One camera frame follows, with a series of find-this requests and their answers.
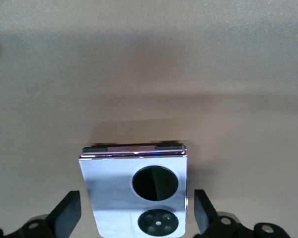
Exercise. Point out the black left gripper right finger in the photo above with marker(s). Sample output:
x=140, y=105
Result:
x=203, y=213

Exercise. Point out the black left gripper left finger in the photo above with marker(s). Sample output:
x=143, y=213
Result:
x=67, y=213

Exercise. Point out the white flip phone black circles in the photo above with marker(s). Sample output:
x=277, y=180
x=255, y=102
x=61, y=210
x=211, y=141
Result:
x=109, y=178

